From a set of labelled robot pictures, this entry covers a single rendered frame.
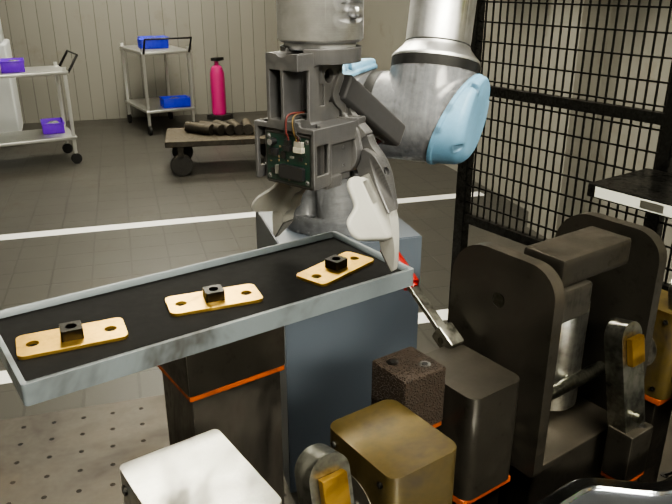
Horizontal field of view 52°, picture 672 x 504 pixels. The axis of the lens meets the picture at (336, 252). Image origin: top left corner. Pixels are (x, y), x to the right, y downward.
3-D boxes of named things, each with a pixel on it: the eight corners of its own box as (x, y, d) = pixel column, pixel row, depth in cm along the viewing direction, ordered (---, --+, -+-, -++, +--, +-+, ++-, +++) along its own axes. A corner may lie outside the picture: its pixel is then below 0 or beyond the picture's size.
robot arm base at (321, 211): (273, 209, 107) (271, 146, 104) (365, 201, 111) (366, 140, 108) (296, 242, 94) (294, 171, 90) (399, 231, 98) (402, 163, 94)
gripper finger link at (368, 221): (361, 287, 61) (313, 194, 61) (399, 267, 65) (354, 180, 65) (385, 275, 59) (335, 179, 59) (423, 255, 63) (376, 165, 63)
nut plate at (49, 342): (17, 361, 53) (14, 347, 53) (15, 339, 56) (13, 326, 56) (129, 338, 56) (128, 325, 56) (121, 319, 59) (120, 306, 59)
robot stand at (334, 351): (264, 419, 124) (254, 206, 109) (370, 401, 129) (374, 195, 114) (290, 494, 106) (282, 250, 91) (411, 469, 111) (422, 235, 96)
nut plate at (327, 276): (323, 287, 66) (323, 276, 65) (294, 277, 68) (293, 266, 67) (375, 261, 72) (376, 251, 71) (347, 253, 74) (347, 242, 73)
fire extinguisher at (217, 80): (231, 115, 785) (227, 55, 760) (235, 120, 758) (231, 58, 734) (205, 117, 777) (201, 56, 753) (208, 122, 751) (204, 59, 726)
